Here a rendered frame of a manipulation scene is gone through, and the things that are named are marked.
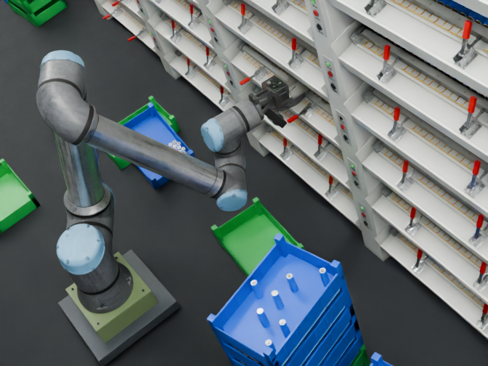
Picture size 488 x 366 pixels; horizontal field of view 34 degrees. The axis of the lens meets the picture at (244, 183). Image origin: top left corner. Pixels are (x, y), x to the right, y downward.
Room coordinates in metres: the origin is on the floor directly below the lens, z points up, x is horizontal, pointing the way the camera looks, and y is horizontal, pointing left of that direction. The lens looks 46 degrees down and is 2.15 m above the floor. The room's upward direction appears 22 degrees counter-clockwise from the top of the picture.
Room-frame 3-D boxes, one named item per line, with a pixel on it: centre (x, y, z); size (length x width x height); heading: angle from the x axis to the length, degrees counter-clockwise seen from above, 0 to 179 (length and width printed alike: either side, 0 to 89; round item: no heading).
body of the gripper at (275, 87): (1.80, -0.16, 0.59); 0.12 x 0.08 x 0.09; 108
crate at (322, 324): (1.16, 0.03, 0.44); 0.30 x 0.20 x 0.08; 125
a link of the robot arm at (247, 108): (1.78, -0.09, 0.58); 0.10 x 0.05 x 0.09; 18
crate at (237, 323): (1.16, 0.03, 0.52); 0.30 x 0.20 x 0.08; 125
